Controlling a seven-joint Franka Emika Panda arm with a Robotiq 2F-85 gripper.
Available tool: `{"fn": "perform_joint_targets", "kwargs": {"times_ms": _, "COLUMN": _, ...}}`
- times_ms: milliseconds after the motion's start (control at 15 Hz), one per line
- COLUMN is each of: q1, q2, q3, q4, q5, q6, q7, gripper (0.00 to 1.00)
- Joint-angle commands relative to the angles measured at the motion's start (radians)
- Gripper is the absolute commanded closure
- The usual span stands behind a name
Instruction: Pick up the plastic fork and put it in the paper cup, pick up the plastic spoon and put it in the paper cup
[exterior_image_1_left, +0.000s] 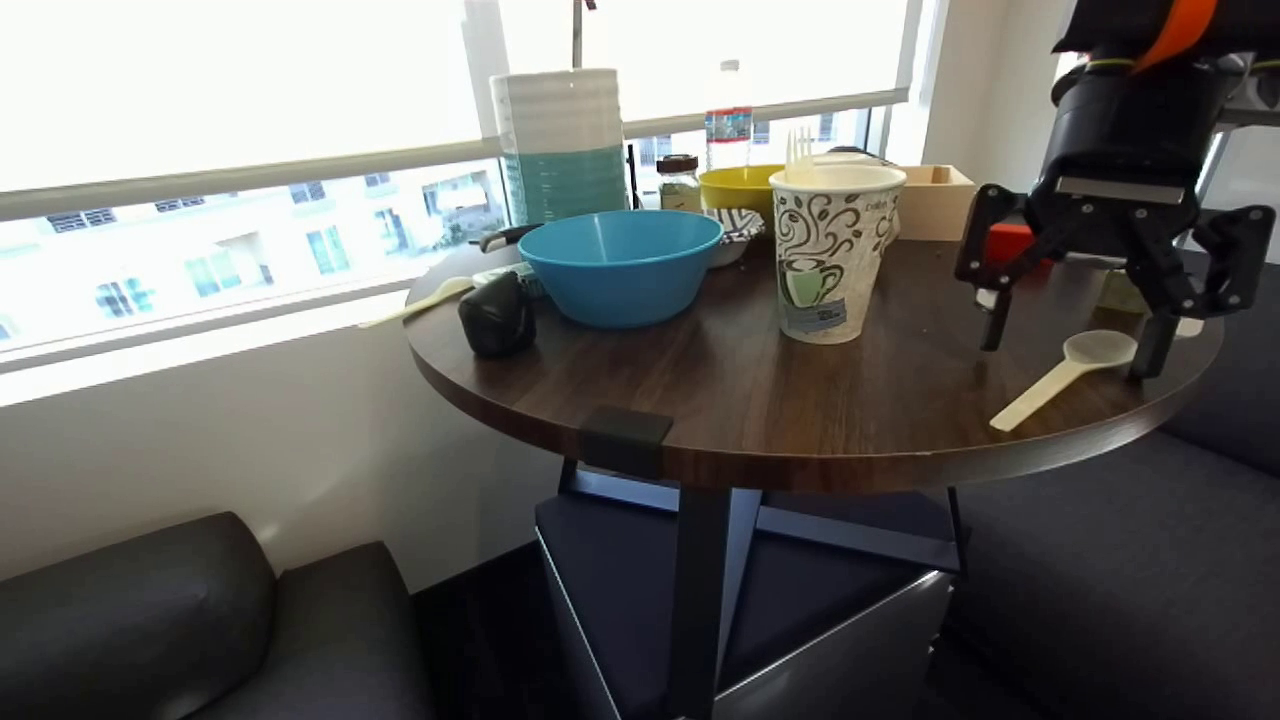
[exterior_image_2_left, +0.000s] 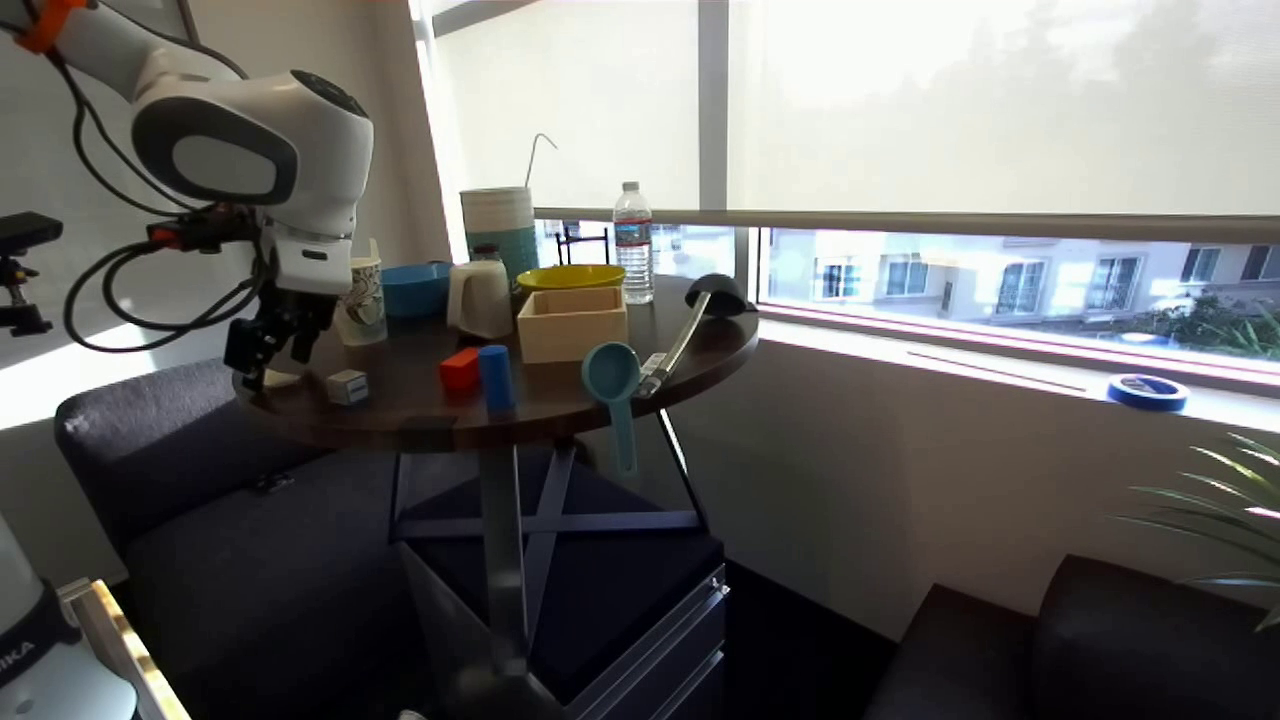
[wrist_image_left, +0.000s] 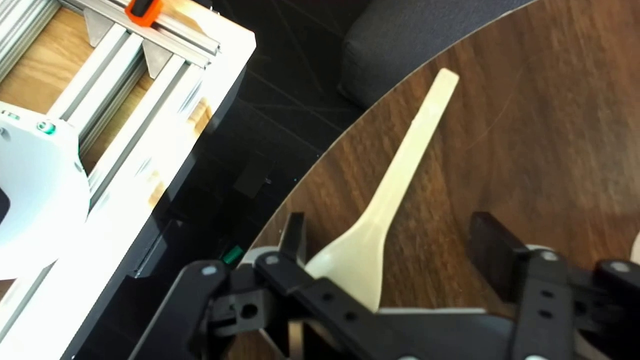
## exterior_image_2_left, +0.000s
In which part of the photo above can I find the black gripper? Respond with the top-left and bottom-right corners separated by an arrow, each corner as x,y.
220,285 -> 340,400

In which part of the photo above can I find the patterned paper cup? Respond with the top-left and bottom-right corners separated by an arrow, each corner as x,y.
331,256 -> 391,351

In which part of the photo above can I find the white and yellow block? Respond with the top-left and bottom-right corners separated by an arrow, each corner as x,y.
319,364 -> 376,408

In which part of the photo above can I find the blue plastic bowl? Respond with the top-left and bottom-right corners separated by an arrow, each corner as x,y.
381,256 -> 458,325

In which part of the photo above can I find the red rectangular block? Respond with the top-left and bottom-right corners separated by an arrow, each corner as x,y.
437,349 -> 486,400

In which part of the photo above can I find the grey fabric sofa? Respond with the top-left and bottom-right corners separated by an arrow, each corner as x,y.
51,357 -> 444,720

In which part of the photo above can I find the white mug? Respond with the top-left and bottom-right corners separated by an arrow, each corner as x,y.
444,256 -> 520,343

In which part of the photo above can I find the blue block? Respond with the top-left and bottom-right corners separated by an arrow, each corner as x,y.
475,339 -> 520,416

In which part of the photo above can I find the white and teal container stack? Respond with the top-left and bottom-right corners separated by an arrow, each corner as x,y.
458,184 -> 544,271

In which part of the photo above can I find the dark metal table leg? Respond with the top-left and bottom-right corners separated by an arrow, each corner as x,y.
475,439 -> 538,672

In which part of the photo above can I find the light wooden box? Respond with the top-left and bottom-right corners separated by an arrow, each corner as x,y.
511,285 -> 632,368

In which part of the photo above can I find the yellow bowl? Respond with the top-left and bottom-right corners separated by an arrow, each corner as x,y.
511,261 -> 627,299

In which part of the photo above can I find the thin bent straw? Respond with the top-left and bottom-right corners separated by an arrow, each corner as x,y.
520,129 -> 564,193

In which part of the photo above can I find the teal plastic scoop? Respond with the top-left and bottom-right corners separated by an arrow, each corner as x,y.
580,339 -> 647,481

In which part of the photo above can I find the clear plastic water bottle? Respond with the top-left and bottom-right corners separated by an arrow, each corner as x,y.
612,178 -> 657,310

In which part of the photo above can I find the grey device with label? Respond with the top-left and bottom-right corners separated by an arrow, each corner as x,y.
0,516 -> 144,720

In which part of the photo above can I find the light wooden stick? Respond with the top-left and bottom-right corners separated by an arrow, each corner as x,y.
638,289 -> 720,403

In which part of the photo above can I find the black lump-shaped object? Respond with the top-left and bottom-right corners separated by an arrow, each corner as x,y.
686,268 -> 760,325

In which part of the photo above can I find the blue tape roll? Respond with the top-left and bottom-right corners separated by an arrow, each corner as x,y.
1105,373 -> 1192,416

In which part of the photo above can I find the black leather sofa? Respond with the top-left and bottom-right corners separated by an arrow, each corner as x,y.
860,553 -> 1280,720

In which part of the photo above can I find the green potted plant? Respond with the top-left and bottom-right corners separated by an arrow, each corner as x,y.
1123,430 -> 1280,638

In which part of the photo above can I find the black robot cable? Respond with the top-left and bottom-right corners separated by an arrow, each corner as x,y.
51,52 -> 273,357

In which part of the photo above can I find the black camera on tripod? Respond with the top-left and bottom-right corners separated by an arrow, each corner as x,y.
0,209 -> 67,339

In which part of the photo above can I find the light wooden frame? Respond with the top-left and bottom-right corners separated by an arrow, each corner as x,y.
55,573 -> 194,720

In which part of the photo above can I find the white window frame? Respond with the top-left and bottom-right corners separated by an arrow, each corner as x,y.
405,0 -> 1280,394

